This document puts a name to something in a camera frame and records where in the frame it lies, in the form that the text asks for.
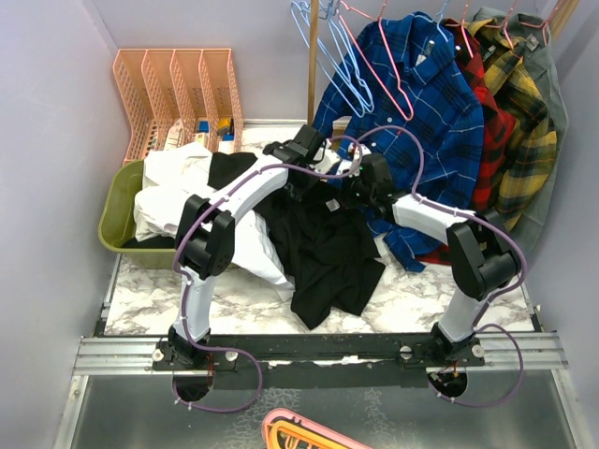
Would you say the white shirt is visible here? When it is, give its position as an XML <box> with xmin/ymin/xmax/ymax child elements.
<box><xmin>133</xmin><ymin>143</ymin><xmax>295</xmax><ymax>301</ymax></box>

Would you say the black shirt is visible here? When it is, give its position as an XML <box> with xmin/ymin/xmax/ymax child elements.
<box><xmin>233</xmin><ymin>181</ymin><xmax>385</xmax><ymax>329</ymax></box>

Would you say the aluminium frame rail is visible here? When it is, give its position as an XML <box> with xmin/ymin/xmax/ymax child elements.
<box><xmin>54</xmin><ymin>331</ymin><xmax>592</xmax><ymax>448</ymax></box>

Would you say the blue item in organizer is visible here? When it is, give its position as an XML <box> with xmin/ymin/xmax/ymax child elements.
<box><xmin>197</xmin><ymin>121</ymin><xmax>210</xmax><ymax>133</ymax></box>

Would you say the yellow black item in organizer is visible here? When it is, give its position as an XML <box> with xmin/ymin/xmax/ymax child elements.
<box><xmin>216</xmin><ymin>118</ymin><xmax>234</xmax><ymax>137</ymax></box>

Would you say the wooden clothes rack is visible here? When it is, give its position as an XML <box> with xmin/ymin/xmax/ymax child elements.
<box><xmin>290</xmin><ymin>1</ymin><xmax>340</xmax><ymax>125</ymax></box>

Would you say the grey shirt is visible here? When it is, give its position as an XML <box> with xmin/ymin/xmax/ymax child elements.
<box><xmin>472</xmin><ymin>7</ymin><xmax>568</xmax><ymax>253</ymax></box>

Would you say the blue plaid shirt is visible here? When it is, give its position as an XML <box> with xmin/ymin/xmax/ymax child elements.
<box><xmin>308</xmin><ymin>11</ymin><xmax>485</xmax><ymax>273</ymax></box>

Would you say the pink perforated file organizer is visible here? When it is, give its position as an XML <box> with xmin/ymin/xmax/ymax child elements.
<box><xmin>112</xmin><ymin>48</ymin><xmax>244</xmax><ymax>164</ymax></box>

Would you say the blue wire hanger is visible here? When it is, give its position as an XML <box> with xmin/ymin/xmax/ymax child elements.
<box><xmin>412</xmin><ymin>0</ymin><xmax>457</xmax><ymax>57</ymax></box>
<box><xmin>290</xmin><ymin>1</ymin><xmax>374</xmax><ymax>117</ymax></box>

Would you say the pink wire hanger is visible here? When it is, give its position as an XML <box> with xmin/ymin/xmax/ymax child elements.
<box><xmin>336</xmin><ymin>0</ymin><xmax>416</xmax><ymax>123</ymax></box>

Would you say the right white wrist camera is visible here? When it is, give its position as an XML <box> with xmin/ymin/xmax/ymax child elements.
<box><xmin>351</xmin><ymin>144</ymin><xmax>372</xmax><ymax>167</ymax></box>

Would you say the purple cable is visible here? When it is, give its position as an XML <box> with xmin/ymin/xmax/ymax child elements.
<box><xmin>171</xmin><ymin>136</ymin><xmax>364</xmax><ymax>413</ymax></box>
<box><xmin>350</xmin><ymin>125</ymin><xmax>530</xmax><ymax>407</ymax></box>

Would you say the green plastic basket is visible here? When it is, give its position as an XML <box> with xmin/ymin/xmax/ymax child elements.
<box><xmin>97</xmin><ymin>159</ymin><xmax>240</xmax><ymax>270</ymax></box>

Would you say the red plaid shirt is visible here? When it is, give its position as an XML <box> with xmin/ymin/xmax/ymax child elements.
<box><xmin>416</xmin><ymin>18</ymin><xmax>517</xmax><ymax>266</ymax></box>

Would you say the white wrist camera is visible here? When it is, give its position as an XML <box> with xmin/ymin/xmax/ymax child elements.
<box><xmin>315</xmin><ymin>148</ymin><xmax>342</xmax><ymax>175</ymax></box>
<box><xmin>351</xmin><ymin>144</ymin><xmax>372</xmax><ymax>167</ymax></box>

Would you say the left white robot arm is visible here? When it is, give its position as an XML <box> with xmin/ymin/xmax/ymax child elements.
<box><xmin>168</xmin><ymin>124</ymin><xmax>341</xmax><ymax>369</ymax></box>

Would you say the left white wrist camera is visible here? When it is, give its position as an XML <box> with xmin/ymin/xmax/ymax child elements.
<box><xmin>315</xmin><ymin>148</ymin><xmax>342</xmax><ymax>175</ymax></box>

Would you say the pink orange object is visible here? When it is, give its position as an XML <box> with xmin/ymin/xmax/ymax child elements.
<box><xmin>261</xmin><ymin>408</ymin><xmax>368</xmax><ymax>449</ymax></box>

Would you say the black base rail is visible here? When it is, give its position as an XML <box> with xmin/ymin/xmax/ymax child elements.
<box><xmin>152</xmin><ymin>333</ymin><xmax>484</xmax><ymax>389</ymax></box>

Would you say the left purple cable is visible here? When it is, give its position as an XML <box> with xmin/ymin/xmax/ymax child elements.
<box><xmin>171</xmin><ymin>136</ymin><xmax>364</xmax><ymax>413</ymax></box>

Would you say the yellow plaid shirt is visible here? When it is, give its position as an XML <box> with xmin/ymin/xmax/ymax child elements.
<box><xmin>466</xmin><ymin>18</ymin><xmax>557</xmax><ymax>230</ymax></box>

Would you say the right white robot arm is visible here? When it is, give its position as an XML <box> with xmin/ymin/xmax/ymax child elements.
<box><xmin>338</xmin><ymin>154</ymin><xmax>522</xmax><ymax>366</ymax></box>

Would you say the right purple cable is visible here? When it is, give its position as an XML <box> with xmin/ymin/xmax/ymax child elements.
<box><xmin>350</xmin><ymin>125</ymin><xmax>530</xmax><ymax>407</ymax></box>

